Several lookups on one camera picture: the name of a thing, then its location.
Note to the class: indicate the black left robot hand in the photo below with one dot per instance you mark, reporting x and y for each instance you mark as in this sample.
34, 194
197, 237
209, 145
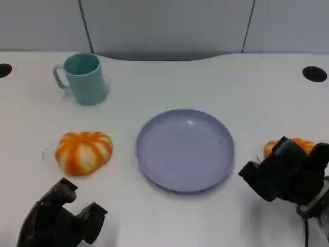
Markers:
51, 223

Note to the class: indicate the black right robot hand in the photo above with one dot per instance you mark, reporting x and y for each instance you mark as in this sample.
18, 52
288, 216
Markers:
288, 172

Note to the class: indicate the small orange white bread roll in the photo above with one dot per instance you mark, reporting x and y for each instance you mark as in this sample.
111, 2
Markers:
303, 144

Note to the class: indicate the black table grommet hole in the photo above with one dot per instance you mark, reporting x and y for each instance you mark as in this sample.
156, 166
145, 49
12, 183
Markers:
4, 70
314, 73

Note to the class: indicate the lilac plate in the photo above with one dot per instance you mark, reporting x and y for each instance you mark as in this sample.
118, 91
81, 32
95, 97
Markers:
185, 150

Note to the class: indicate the pale green mug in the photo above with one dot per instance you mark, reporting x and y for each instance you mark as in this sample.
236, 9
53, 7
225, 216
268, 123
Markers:
86, 81

